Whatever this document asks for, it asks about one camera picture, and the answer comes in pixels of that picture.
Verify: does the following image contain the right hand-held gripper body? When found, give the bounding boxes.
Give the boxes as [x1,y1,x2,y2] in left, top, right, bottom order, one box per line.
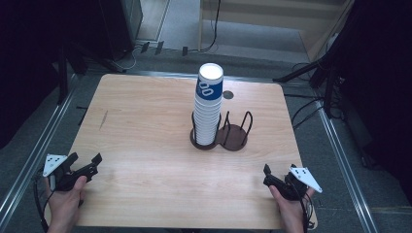
[262,166,324,202]

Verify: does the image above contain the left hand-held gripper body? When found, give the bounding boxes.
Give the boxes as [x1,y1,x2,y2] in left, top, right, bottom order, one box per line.
[43,153,99,192]

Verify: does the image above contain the black wire cup holder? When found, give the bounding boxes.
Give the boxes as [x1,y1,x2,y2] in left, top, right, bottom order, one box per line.
[189,110,255,152]

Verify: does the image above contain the stack of paper cups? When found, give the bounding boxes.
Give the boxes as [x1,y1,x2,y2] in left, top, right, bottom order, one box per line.
[192,62,224,147]

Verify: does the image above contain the person's right hand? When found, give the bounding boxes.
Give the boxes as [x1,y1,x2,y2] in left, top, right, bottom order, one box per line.
[268,184,316,233]

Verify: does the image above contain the person's left hand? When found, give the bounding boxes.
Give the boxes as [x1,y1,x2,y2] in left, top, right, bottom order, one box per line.
[45,175,88,233]

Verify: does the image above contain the black metal stand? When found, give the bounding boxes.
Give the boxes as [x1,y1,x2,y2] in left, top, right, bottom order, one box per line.
[56,45,88,105]

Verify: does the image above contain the black tripod stand legs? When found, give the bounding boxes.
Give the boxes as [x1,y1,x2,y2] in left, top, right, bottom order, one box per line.
[272,48,341,119]

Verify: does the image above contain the dark cabinet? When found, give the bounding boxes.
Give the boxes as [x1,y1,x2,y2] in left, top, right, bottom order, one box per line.
[96,0,144,62]

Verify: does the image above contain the long metal floor rail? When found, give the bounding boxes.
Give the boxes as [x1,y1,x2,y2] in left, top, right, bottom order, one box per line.
[318,98,380,233]
[0,73,79,222]

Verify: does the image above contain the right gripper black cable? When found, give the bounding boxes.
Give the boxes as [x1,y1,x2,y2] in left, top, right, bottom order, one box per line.
[299,188,317,233]

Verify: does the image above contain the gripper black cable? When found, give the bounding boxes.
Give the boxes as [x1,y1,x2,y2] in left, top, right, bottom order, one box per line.
[31,175,51,233]
[299,188,317,233]

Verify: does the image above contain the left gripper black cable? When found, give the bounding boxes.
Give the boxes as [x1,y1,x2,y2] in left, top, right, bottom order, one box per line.
[31,175,51,233]

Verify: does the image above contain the black floor cables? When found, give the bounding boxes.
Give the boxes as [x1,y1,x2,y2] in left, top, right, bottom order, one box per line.
[284,92,326,131]

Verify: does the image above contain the white floor cable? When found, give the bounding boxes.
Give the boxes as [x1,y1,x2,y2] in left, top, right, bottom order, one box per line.
[112,45,144,72]

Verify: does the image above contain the black hanging cable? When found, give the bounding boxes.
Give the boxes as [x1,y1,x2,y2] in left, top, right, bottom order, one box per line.
[189,0,223,53]

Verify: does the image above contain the light wooden shelf frame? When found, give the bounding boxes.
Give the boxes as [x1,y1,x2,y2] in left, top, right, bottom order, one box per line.
[197,0,356,62]

